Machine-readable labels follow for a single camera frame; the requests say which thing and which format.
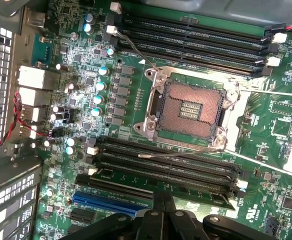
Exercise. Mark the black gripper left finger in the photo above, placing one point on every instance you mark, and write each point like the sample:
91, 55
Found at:
151, 225

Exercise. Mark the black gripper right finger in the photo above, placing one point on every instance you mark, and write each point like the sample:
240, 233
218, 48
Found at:
181, 225

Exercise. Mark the green RAM stick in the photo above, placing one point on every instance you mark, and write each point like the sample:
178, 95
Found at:
136, 181

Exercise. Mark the black RAM slot white latches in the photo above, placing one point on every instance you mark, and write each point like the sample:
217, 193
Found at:
92, 171
279, 37
186, 170
186, 45

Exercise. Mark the long black expansion slot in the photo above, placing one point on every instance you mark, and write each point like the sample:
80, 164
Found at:
111, 186

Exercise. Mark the blue expansion slot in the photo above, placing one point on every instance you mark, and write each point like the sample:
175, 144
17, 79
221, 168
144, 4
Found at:
98, 200

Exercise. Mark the short black expansion slot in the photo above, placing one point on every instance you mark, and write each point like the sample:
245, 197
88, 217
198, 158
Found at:
83, 215

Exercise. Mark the black board connector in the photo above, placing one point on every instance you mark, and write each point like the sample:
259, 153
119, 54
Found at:
271, 226

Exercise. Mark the aluminium can capacitor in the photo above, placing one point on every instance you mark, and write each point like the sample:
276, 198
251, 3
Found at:
53, 117
98, 99
49, 192
56, 109
70, 142
46, 143
88, 28
89, 18
71, 87
95, 112
100, 86
59, 67
69, 150
110, 51
103, 71

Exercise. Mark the grey square power inductor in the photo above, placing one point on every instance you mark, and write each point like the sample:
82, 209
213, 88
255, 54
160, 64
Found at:
123, 91
119, 112
127, 70
121, 101
117, 121
125, 81

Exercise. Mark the square black chip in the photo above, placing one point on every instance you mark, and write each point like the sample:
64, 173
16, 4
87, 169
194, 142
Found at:
289, 203
282, 127

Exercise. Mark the metal socket cover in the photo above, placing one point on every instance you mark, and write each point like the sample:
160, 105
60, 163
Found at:
237, 125

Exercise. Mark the green motherboard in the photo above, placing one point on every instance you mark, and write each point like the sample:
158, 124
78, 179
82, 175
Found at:
261, 112

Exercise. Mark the silver rear port block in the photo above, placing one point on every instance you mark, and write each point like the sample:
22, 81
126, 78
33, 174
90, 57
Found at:
31, 96
33, 77
36, 113
36, 19
32, 133

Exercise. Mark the metal socket locking lever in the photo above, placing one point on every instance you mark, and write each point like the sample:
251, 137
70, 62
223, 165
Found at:
141, 51

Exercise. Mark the teal rear port housing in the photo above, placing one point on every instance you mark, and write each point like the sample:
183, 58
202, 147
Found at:
39, 50

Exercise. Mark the grey metal PC case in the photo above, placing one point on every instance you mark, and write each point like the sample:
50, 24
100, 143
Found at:
1, 10

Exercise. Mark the CPU socket with metal frame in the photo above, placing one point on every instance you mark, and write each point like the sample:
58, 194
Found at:
191, 110

